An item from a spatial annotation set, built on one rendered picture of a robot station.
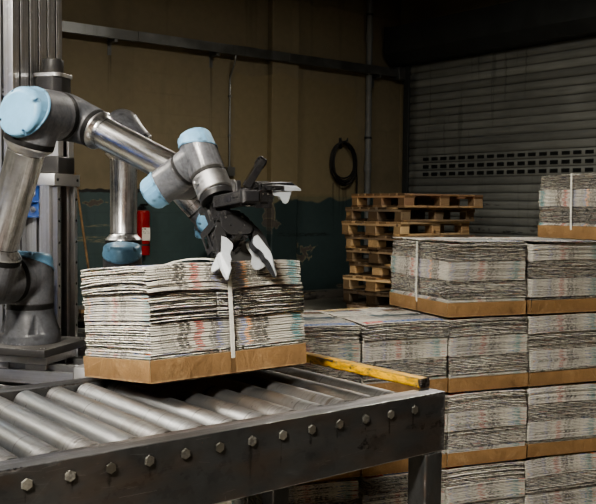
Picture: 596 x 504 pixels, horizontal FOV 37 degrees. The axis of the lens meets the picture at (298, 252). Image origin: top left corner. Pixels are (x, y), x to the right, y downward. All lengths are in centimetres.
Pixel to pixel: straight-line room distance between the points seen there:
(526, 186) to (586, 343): 764
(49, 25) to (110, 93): 693
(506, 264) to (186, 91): 756
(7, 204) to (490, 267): 145
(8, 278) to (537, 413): 168
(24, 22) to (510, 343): 172
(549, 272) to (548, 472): 65
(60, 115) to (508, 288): 147
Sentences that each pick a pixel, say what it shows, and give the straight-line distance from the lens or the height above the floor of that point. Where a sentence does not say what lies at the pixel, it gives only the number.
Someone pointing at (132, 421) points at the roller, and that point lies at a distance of 159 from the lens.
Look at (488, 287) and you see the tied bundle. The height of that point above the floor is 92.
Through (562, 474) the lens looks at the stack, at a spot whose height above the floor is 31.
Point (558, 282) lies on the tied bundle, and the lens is 295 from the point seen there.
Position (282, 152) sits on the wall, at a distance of 1069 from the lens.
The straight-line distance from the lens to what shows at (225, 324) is 179.
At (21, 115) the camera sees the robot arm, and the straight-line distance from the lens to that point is 210.
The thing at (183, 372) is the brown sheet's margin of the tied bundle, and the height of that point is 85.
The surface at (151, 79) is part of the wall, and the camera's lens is 989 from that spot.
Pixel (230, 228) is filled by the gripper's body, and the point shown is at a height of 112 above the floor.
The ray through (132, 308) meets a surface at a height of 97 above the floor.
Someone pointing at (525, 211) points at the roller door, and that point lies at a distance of 1064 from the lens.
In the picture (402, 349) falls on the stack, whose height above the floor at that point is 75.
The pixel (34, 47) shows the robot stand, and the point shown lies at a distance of 265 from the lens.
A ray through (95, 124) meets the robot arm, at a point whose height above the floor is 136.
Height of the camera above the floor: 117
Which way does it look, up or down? 3 degrees down
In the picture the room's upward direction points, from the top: 1 degrees clockwise
